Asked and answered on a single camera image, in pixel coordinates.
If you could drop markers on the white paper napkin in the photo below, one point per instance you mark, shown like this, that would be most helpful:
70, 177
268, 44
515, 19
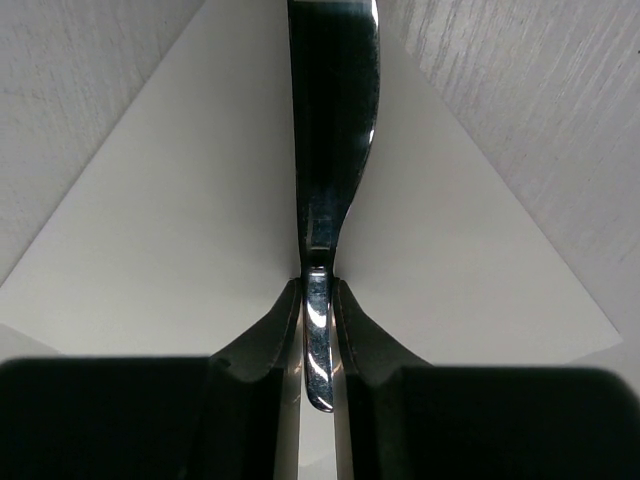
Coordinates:
182, 231

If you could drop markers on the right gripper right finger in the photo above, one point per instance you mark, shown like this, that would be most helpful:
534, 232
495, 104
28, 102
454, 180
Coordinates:
399, 417

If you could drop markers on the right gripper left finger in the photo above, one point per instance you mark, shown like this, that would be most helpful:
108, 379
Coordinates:
230, 415

